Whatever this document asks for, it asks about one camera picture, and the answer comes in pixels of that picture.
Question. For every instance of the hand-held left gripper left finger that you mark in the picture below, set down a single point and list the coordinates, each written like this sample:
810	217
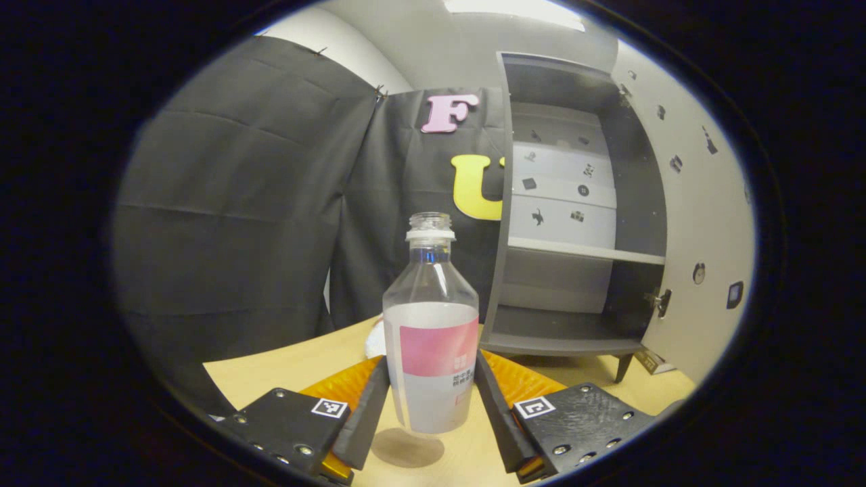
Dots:
365	419

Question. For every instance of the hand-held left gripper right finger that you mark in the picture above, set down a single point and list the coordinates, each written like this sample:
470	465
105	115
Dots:
497	419

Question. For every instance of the clear bottle with pink label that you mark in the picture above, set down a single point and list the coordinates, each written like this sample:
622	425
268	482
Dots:
429	338

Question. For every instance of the grey cabinet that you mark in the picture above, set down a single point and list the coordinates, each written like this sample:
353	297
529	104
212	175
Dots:
636	182

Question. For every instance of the grey cabinet door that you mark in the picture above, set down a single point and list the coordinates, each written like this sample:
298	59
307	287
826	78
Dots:
703	223

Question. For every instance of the grey cabinet shelf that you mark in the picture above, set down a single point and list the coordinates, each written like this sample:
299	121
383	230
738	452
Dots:
582	250

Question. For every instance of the metal door hinge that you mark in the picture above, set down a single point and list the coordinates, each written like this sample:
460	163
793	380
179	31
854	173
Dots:
659	302

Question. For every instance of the black backdrop cloth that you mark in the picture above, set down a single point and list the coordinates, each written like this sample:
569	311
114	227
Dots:
237	237

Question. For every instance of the ceiling light panel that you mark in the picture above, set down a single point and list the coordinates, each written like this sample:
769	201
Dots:
521	10

